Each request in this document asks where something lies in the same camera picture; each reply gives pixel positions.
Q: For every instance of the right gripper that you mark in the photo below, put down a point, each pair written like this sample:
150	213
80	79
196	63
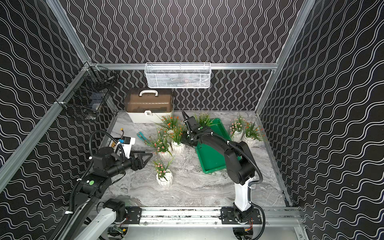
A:
184	142

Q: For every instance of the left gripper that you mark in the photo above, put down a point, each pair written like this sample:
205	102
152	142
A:
136	162

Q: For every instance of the orange flower plant back pot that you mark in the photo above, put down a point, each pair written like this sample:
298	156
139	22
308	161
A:
169	123

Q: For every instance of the orange flower plant pot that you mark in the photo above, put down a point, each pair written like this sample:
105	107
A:
169	123
176	136

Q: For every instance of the pink flower plant pot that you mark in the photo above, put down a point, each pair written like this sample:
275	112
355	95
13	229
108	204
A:
164	175
161	144
237	128

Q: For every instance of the green plastic tray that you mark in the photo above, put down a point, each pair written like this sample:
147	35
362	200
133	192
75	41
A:
210	159

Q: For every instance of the green grass plant white pot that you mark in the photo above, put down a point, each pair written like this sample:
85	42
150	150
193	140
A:
204	120

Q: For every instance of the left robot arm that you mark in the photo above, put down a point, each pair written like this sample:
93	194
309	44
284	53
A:
106	163

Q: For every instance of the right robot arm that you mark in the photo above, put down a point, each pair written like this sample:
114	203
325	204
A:
240	164

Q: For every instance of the brown lidded storage case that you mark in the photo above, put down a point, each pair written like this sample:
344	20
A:
145	105

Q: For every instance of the pink flower plant front pot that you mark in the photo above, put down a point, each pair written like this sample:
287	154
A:
164	175

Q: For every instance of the black tray with brown items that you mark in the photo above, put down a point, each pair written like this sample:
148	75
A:
114	143

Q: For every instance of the grass plant far right pot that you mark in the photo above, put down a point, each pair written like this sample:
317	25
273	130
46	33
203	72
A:
252	134

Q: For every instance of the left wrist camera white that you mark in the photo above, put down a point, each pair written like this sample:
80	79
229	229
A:
127	143

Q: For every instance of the teal handled tool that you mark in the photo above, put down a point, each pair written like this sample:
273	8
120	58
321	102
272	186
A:
143	138

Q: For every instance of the white wire mesh basket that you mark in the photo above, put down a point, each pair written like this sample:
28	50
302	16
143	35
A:
167	75

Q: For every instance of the black wire wall basket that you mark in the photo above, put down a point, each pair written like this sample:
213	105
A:
90	95

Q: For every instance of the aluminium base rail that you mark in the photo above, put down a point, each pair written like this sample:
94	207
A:
188	217

